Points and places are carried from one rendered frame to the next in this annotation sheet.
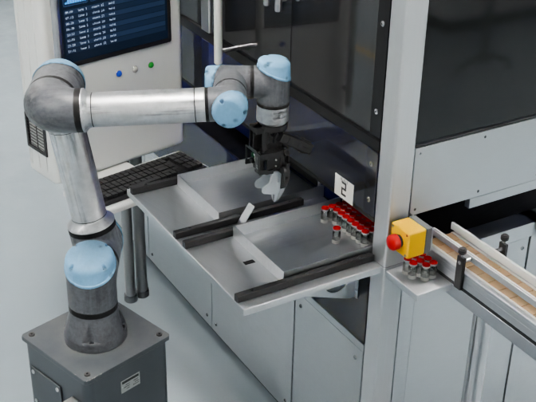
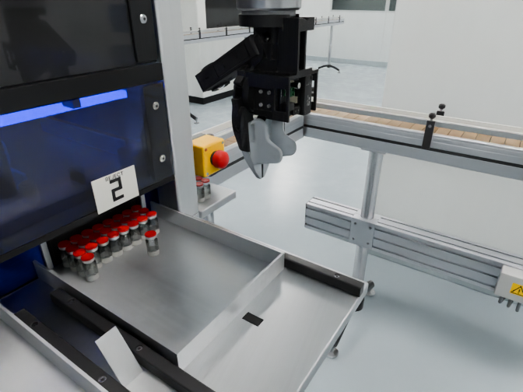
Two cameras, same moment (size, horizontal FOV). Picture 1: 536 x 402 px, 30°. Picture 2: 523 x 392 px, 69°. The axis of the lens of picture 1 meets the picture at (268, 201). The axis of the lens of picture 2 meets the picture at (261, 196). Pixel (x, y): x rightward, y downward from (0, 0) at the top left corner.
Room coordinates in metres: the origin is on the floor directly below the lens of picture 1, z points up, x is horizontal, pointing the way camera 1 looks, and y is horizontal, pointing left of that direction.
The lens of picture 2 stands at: (2.34, 0.44, 1.31)
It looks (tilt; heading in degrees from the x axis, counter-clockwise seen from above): 27 degrees down; 245
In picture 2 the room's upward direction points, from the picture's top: straight up
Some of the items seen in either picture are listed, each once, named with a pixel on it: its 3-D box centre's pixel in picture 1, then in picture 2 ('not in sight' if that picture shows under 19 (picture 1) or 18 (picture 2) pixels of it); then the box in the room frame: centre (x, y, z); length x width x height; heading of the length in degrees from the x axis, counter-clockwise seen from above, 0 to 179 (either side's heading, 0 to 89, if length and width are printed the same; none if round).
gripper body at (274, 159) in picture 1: (269, 145); (274, 68); (2.12, 0.00, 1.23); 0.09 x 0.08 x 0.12; 120
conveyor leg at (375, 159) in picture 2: not in sight; (363, 236); (1.42, -0.56, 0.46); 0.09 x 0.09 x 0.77; 31
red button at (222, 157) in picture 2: (395, 242); (219, 159); (2.10, -0.31, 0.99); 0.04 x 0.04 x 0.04; 31
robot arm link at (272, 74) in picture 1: (272, 81); not in sight; (2.13, 0.00, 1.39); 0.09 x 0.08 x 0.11; 93
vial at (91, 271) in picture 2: (325, 214); (89, 267); (2.39, -0.16, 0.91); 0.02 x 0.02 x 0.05
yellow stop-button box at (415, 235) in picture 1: (410, 237); (203, 155); (2.12, -0.35, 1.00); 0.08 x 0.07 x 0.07; 121
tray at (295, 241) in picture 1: (313, 238); (161, 264); (2.27, -0.12, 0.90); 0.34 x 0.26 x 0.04; 121
